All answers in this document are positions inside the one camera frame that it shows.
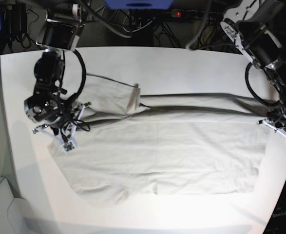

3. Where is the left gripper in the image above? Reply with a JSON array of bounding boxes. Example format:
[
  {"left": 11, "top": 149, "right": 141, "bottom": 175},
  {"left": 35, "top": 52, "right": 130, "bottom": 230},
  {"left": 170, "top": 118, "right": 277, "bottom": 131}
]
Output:
[{"left": 257, "top": 109, "right": 286, "bottom": 139}]

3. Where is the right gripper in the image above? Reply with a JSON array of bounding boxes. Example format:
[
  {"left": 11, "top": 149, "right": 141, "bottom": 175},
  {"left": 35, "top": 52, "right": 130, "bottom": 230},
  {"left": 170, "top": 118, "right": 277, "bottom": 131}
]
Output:
[{"left": 32, "top": 102, "right": 91, "bottom": 144}]

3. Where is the light grey t-shirt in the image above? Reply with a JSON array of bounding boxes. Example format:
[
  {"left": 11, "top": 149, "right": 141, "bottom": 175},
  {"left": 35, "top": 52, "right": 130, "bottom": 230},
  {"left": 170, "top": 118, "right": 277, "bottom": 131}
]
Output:
[{"left": 49, "top": 77, "right": 269, "bottom": 206}]

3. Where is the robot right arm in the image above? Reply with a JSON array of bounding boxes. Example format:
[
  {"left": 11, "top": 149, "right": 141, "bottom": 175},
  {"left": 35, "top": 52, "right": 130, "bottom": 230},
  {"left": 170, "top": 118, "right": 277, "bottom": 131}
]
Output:
[{"left": 24, "top": 0, "right": 133, "bottom": 146}]

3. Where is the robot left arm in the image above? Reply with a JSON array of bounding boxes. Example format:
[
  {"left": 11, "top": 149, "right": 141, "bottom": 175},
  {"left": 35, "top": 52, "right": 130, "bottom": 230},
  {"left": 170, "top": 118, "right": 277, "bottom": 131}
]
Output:
[{"left": 220, "top": 0, "right": 286, "bottom": 139}]

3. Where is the grey side cabinet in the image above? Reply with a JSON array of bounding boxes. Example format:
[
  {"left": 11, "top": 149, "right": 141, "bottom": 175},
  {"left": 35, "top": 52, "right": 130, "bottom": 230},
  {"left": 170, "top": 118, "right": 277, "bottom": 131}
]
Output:
[{"left": 0, "top": 177, "right": 32, "bottom": 234}]

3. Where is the blue box overhead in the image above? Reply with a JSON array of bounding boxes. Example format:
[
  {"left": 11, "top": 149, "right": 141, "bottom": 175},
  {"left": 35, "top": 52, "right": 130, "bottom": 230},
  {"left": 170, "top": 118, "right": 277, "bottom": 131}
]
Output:
[{"left": 104, "top": 0, "right": 173, "bottom": 9}]

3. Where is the black power strip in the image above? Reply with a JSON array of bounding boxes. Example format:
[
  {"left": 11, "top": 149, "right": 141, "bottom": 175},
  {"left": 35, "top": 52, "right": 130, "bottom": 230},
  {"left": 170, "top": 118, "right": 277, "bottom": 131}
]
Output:
[{"left": 171, "top": 9, "right": 223, "bottom": 21}]

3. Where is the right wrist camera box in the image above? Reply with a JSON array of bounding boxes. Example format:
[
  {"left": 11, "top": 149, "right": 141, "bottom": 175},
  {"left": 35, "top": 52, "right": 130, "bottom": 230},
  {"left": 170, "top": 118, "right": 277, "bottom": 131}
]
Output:
[{"left": 60, "top": 140, "right": 77, "bottom": 154}]

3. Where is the white cable loop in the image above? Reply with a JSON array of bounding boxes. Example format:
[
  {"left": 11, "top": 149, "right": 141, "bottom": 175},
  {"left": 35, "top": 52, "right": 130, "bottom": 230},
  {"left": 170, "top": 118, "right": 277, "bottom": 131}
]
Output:
[{"left": 122, "top": 9, "right": 155, "bottom": 33}]

